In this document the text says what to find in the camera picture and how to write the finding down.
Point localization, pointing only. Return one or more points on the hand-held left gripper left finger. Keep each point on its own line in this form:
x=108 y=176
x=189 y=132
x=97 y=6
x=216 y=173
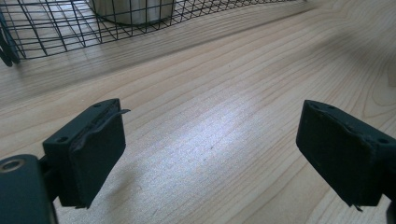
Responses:
x=87 y=155

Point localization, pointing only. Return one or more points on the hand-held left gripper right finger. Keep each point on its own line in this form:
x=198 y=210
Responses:
x=345 y=155

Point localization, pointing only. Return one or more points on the steel cylindrical canister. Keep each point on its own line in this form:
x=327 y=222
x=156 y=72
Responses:
x=134 y=11

